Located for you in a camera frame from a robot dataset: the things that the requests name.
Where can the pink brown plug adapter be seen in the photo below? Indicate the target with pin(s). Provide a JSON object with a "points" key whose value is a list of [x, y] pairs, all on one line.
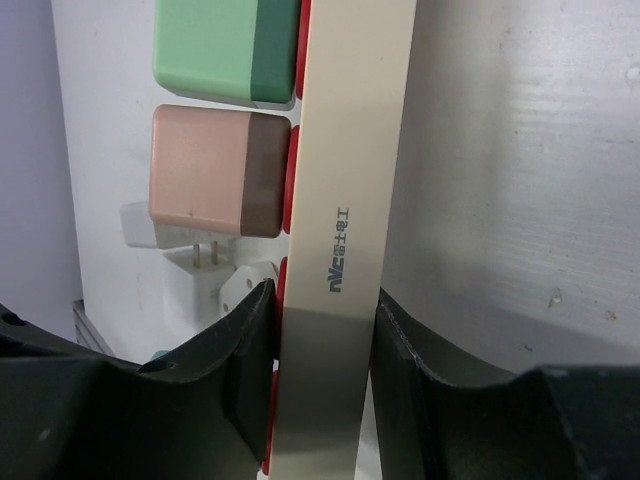
{"points": [[218, 170]]}

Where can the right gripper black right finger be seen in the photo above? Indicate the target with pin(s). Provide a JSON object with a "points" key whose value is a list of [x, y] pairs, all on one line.
{"points": [[442, 413]]}

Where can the white USB charger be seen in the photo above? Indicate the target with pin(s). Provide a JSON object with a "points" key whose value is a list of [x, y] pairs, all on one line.
{"points": [[137, 226]]}

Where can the green plug adapter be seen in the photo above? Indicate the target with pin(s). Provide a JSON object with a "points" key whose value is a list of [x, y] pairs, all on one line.
{"points": [[239, 52]]}

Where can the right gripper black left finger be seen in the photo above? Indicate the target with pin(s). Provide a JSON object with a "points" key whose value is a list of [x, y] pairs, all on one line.
{"points": [[200, 411]]}

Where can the large white charger block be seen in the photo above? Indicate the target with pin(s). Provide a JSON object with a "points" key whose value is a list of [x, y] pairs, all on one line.
{"points": [[192, 279]]}

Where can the beige red power strip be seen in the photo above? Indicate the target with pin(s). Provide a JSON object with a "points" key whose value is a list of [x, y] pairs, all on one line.
{"points": [[350, 121]]}

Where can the teal plug adapter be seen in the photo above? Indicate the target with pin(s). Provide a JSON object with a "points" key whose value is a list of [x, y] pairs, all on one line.
{"points": [[158, 354]]}

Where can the white folding-prong adapter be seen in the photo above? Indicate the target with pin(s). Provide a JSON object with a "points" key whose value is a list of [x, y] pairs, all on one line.
{"points": [[242, 282]]}

